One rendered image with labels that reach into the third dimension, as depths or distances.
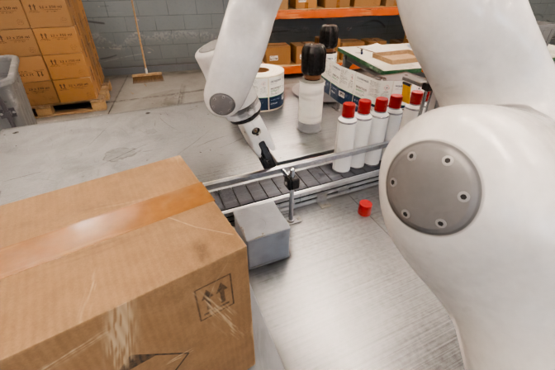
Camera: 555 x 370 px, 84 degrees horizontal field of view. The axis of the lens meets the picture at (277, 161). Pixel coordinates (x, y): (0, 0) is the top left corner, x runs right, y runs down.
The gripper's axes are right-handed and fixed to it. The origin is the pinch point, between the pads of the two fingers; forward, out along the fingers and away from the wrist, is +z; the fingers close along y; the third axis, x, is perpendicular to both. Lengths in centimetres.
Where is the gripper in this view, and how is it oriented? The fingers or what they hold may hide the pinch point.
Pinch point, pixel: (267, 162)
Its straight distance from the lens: 79.8
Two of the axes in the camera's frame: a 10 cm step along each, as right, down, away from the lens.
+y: -3.9, -4.9, 7.8
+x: -8.6, 4.9, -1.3
